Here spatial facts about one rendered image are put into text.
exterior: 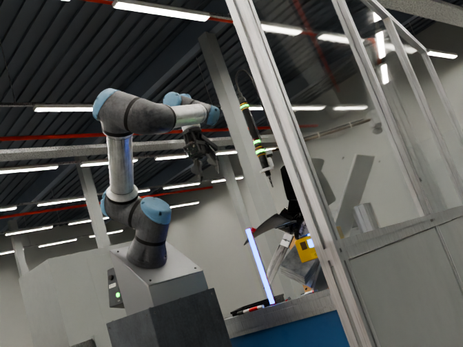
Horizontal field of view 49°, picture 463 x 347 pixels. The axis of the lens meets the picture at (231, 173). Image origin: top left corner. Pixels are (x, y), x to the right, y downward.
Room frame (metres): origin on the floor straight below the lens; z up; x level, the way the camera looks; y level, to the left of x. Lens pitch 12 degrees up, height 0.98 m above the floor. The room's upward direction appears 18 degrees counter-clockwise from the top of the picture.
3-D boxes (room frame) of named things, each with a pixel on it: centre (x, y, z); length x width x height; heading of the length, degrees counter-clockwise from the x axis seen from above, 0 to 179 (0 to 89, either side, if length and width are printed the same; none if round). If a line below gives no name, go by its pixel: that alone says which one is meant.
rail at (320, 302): (2.21, 0.10, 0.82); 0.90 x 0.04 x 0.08; 59
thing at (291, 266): (2.41, -0.17, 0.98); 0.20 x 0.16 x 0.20; 59
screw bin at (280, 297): (2.39, 0.07, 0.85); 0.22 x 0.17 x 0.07; 74
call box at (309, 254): (2.01, -0.24, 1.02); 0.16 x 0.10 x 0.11; 59
